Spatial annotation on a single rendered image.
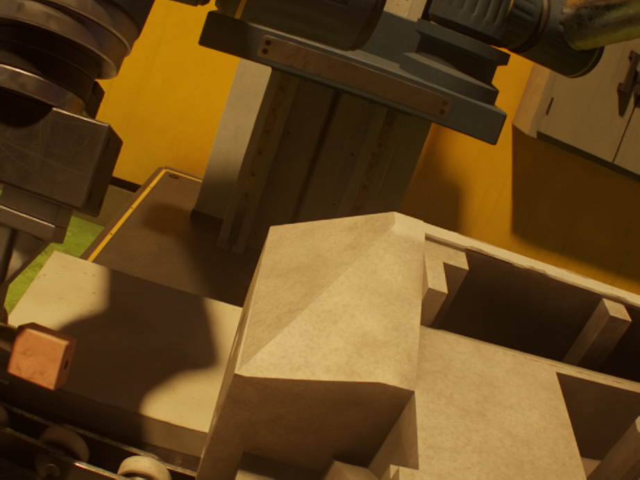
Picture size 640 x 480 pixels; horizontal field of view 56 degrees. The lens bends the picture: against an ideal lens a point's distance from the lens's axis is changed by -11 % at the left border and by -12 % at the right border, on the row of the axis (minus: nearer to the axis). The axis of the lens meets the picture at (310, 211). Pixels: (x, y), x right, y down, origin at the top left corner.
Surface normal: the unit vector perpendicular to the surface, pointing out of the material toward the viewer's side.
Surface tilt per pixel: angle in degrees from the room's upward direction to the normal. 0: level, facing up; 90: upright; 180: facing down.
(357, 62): 90
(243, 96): 90
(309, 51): 90
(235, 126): 90
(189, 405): 0
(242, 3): 132
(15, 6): 66
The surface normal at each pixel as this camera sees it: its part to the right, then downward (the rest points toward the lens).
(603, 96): -0.02, 0.33
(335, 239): -0.33, -0.85
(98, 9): 0.72, 0.14
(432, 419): 0.31, -0.83
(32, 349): 0.11, -0.09
